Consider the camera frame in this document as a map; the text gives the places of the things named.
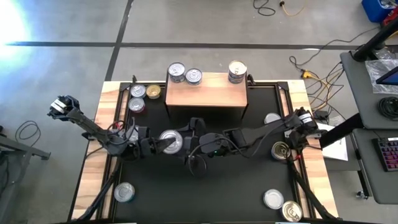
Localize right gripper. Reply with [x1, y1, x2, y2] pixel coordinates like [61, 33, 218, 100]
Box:
[182, 117, 233, 164]

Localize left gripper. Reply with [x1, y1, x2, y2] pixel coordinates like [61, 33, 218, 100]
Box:
[138, 127, 177, 159]

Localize blue-labelled tin can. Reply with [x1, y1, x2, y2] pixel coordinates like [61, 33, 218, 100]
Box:
[158, 129, 184, 156]

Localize dark blue tuna can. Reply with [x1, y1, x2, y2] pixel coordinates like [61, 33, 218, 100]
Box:
[167, 62, 187, 77]
[168, 74, 186, 84]

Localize teal can with white label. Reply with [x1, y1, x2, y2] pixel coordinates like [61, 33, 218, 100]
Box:
[185, 68, 203, 86]

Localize green-grey labelled tin can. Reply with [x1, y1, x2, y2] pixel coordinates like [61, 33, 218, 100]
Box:
[264, 112, 282, 124]

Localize green can with barcode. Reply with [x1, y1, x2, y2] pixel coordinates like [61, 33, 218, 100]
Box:
[126, 127, 140, 144]

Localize red can with fish picture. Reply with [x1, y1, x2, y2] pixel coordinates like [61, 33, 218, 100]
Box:
[127, 97, 146, 113]

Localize gold-lidded flat can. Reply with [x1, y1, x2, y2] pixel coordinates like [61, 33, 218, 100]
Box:
[145, 84, 162, 100]

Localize grey-labelled tin can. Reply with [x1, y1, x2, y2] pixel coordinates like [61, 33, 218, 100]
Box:
[129, 83, 147, 99]

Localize teal can with yellow print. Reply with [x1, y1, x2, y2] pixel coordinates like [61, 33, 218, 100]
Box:
[113, 182, 136, 203]

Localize silver-lidded tin can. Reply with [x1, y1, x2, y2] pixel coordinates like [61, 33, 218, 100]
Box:
[262, 189, 285, 210]

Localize gold-lidded tin can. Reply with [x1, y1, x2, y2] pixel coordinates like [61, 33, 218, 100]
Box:
[280, 200, 303, 223]

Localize black power adapter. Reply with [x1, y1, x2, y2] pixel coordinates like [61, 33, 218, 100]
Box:
[312, 109, 329, 121]

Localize yellow power plug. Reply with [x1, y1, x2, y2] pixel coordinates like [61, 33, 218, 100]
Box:
[300, 68, 315, 80]

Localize white paper sheet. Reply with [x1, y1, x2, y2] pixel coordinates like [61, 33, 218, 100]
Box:
[317, 123, 349, 162]

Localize grey metal stand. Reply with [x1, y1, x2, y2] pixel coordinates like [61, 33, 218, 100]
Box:
[0, 126, 52, 215]

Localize black desk leg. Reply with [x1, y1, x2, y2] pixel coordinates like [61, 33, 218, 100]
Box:
[318, 111, 364, 149]

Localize grey desk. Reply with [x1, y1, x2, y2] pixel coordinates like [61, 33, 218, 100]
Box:
[339, 51, 398, 130]
[351, 127, 398, 205]

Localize clear plastic sheet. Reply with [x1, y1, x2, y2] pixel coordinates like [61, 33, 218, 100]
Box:
[364, 58, 398, 95]

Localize backlit keyboard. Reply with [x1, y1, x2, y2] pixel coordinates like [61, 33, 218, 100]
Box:
[371, 136, 398, 172]

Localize tablet with blue screen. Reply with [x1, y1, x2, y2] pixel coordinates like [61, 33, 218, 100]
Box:
[375, 65, 398, 86]

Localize blue plastic bin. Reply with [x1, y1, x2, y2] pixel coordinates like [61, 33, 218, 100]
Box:
[360, 0, 398, 23]

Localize wooden shelf with black frame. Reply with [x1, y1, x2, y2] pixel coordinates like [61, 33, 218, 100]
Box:
[164, 72, 250, 121]

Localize looped black floor cable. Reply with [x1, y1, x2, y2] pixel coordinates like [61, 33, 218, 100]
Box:
[14, 120, 42, 141]

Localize yellow floor cable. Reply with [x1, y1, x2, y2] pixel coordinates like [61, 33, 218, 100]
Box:
[279, 0, 307, 17]

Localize long black floor cable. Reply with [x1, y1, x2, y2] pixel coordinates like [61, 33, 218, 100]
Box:
[288, 26, 382, 78]

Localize coiled black cable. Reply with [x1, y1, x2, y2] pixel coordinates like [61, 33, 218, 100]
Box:
[377, 95, 398, 121]

